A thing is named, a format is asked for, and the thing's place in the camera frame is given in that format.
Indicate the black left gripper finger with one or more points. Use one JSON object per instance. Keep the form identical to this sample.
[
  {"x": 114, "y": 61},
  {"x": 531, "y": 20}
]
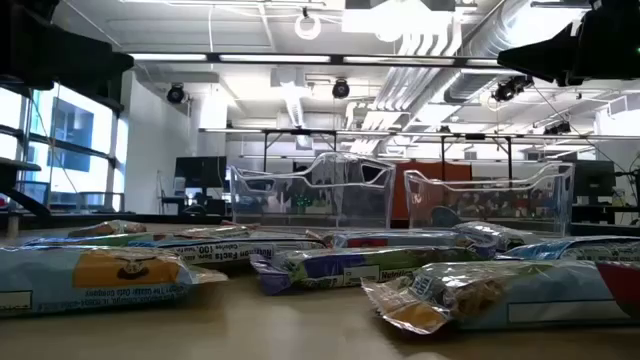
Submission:
[{"x": 90, "y": 67}]

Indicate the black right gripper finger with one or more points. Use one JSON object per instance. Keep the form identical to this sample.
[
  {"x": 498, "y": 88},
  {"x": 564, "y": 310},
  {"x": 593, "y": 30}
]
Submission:
[{"x": 545, "y": 57}]

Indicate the clear brown granola bar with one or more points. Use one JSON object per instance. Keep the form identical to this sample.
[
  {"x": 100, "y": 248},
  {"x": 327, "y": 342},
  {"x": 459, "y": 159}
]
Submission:
[{"x": 107, "y": 228}]

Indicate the silver purple granola bar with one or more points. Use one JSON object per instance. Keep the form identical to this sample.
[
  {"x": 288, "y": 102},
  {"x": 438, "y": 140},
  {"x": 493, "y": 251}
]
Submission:
[{"x": 495, "y": 232}]

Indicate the light blue orange-label granola bar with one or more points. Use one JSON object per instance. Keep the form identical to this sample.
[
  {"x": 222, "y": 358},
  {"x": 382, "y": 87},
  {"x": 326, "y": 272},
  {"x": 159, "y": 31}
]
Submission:
[{"x": 100, "y": 280}]

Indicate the white nutrition-facts granola bar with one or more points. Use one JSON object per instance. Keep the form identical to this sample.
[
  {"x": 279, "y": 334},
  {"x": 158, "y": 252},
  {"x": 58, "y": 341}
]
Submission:
[{"x": 225, "y": 250}]

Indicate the red granola bar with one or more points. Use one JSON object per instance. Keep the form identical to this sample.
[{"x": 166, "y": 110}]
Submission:
[{"x": 625, "y": 285}]

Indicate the light blue clear-end granola bar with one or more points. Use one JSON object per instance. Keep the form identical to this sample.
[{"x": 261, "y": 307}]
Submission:
[{"x": 500, "y": 295}]

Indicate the purple green granola bar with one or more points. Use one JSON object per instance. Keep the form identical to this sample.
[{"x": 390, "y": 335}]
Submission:
[{"x": 350, "y": 267}]

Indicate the black computer monitor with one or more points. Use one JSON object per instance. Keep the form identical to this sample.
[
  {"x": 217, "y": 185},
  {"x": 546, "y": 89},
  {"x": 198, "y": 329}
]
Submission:
[
  {"x": 595, "y": 177},
  {"x": 200, "y": 171}
]

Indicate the clear plastic bin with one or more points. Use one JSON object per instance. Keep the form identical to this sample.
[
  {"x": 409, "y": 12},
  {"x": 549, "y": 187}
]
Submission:
[
  {"x": 500, "y": 205},
  {"x": 325, "y": 200}
]

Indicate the orange partition panel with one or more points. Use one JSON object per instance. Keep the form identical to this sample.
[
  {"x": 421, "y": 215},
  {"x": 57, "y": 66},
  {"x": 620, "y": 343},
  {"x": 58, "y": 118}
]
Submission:
[{"x": 430, "y": 172}]

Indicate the black ceiling camera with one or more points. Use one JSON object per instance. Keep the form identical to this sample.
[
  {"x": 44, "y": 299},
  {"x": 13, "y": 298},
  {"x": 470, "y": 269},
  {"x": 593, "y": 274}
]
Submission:
[
  {"x": 510, "y": 87},
  {"x": 340, "y": 88},
  {"x": 176, "y": 93},
  {"x": 557, "y": 128}
]

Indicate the black table bracket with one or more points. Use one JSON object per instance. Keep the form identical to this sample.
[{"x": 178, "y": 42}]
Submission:
[{"x": 15, "y": 165}]

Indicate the white short post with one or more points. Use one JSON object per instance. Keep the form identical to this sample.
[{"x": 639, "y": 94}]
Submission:
[{"x": 12, "y": 225}]

